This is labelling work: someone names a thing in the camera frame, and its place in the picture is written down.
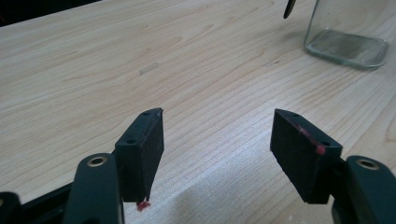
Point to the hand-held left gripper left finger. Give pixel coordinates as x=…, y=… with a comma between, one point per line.
x=140, y=155

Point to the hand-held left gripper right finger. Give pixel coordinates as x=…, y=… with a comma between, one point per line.
x=299, y=158

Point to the black small box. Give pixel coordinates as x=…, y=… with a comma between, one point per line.
x=345, y=46

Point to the small red crumb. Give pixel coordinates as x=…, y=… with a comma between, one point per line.
x=143, y=205

